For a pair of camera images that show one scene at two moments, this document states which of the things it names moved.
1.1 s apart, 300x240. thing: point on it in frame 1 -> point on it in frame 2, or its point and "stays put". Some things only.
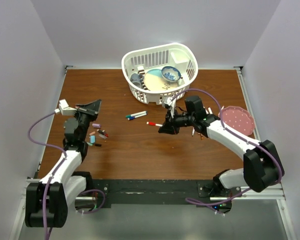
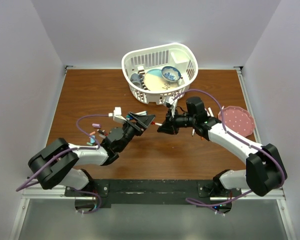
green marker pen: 136,114 stays put
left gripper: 91,109 -> 144,120
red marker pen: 153,124 stays put
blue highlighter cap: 92,139 stays put
